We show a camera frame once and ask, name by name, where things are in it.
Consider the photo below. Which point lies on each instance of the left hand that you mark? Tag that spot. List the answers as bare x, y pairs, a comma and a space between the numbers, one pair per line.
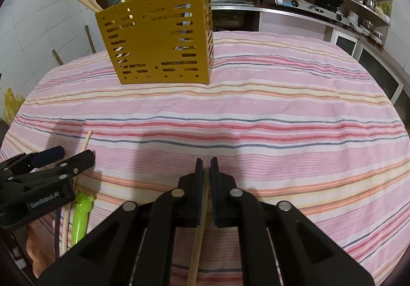
40, 244

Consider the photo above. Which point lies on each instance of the green frog handle spoon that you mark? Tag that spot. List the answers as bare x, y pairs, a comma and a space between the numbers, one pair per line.
82, 208

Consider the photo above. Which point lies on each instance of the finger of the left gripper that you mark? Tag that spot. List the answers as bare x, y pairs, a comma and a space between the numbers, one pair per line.
75, 164
28, 162

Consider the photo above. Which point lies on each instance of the corner shelf rack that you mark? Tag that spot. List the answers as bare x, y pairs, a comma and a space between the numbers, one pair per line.
365, 0

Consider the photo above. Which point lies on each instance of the wooden stick leaning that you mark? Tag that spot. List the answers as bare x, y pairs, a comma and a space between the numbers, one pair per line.
90, 39
57, 57

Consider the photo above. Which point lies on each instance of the yellow perforated utensil holder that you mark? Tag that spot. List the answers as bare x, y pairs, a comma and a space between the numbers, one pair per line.
159, 41

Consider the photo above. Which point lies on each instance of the wooden stick leaning left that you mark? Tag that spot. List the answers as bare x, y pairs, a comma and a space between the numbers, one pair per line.
57, 57

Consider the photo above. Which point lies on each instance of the yellow plastic bag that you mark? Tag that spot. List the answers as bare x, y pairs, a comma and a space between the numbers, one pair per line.
12, 104

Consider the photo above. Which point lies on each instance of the wooden stick leaning right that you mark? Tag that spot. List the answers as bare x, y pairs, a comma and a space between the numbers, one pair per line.
90, 39

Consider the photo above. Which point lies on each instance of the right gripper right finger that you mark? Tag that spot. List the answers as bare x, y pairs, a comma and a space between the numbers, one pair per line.
217, 192

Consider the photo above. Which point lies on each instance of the pink striped table cloth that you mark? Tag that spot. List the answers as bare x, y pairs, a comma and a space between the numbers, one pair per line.
291, 118

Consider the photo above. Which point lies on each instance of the gas stove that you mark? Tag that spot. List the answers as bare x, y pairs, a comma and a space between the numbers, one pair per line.
320, 11

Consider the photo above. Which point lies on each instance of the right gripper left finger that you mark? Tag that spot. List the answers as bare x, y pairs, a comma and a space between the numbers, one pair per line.
197, 189

